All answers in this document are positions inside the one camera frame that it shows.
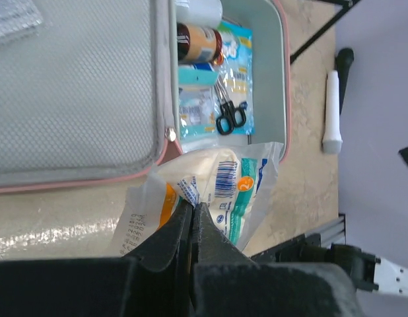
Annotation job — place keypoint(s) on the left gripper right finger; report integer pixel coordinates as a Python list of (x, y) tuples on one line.
[(209, 244)]

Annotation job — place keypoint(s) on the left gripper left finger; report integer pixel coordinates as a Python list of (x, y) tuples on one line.
[(169, 245)]

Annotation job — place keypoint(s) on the orange teal bandage packet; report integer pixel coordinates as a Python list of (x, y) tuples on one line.
[(235, 183)]

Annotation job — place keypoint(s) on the black handled scissors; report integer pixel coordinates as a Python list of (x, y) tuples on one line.
[(231, 116)]

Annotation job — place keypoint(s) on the blue cotton swab packet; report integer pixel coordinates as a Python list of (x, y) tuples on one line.
[(236, 70)]

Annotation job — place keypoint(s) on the pink medicine kit case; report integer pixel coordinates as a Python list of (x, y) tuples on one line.
[(90, 95)]

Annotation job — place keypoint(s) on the brown medicine bottle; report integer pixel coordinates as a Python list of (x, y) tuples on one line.
[(198, 44)]

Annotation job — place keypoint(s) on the white plastic bottle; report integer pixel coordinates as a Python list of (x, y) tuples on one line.
[(199, 12)]

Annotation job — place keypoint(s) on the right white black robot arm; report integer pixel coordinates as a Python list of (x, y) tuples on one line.
[(368, 272)]

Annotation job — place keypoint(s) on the black microphone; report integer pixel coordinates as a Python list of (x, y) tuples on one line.
[(343, 61)]

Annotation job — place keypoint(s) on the aluminium front rail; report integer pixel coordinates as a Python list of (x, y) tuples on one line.
[(333, 232)]

